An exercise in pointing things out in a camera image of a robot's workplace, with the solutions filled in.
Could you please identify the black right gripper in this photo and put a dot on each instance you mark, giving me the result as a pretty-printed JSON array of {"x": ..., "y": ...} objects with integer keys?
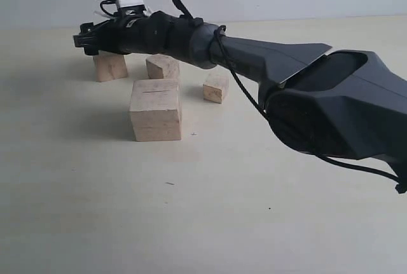
[{"x": 143, "y": 35}]

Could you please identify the tall wooden cube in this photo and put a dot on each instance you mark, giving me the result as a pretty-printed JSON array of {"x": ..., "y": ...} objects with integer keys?
[{"x": 110, "y": 66}]

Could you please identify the medium wooden cube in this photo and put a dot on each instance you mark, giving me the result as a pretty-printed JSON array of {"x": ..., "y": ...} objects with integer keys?
[{"x": 162, "y": 67}]

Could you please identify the largest wooden cube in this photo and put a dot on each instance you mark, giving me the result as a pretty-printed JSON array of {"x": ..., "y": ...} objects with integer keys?
[{"x": 155, "y": 110}]

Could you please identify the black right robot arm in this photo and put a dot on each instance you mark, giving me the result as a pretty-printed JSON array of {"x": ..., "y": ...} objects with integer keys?
[{"x": 340, "y": 106}]

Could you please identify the smallest wooden cube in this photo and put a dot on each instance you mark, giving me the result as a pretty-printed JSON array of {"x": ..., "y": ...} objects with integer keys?
[{"x": 215, "y": 87}]

